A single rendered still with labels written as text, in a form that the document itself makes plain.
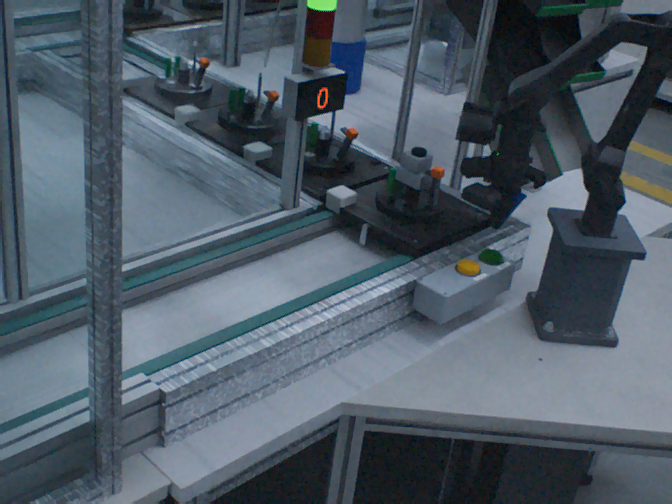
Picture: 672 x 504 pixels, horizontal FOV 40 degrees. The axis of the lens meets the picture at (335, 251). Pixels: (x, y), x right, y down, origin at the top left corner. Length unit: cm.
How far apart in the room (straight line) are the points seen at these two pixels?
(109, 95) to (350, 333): 71
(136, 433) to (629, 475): 184
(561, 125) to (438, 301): 69
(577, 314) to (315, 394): 52
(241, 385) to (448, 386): 36
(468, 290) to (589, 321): 23
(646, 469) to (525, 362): 133
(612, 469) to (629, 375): 120
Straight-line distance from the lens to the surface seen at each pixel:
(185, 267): 162
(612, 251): 166
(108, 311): 113
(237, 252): 169
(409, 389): 154
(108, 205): 106
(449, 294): 161
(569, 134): 218
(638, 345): 181
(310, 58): 166
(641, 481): 290
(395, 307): 163
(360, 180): 194
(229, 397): 142
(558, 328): 174
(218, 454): 137
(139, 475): 134
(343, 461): 161
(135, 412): 133
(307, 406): 147
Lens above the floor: 178
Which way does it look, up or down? 29 degrees down
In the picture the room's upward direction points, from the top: 7 degrees clockwise
